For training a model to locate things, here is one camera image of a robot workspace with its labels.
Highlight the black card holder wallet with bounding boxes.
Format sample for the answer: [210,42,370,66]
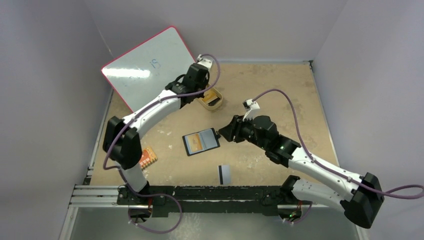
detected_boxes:
[182,127,221,156]

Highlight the gold card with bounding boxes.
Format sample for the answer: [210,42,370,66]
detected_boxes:
[201,91,220,106]
[185,133,204,153]

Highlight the grey card with magnetic stripe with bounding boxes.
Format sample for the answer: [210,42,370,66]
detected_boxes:
[218,165,231,186]

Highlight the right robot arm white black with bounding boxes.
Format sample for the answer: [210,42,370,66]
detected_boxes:
[218,115,385,229]

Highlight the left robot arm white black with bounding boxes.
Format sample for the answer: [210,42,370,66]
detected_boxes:
[102,60,213,205]

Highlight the gold card in tray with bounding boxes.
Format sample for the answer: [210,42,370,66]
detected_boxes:
[201,91,220,106]

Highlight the beige oval card tray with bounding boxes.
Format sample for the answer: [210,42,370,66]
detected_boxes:
[196,87,223,111]

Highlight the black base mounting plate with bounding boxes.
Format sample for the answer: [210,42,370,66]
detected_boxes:
[117,185,309,221]

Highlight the orange snack packet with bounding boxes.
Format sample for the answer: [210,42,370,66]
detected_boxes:
[138,146,158,170]

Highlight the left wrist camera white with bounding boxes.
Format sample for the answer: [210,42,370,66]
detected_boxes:
[196,54,214,70]

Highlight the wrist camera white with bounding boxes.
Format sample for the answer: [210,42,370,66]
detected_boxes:
[196,54,214,70]
[242,98,260,122]

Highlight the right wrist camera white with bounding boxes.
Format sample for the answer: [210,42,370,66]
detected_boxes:
[242,98,260,122]

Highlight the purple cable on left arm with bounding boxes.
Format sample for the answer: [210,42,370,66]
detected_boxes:
[101,53,222,196]

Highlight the white board with pink frame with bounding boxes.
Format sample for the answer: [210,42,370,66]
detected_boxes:
[101,26,195,112]

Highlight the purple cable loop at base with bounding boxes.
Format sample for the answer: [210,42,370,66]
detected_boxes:
[127,192,184,235]

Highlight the purple cable at right base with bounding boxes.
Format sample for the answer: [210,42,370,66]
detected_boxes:
[281,202,314,226]

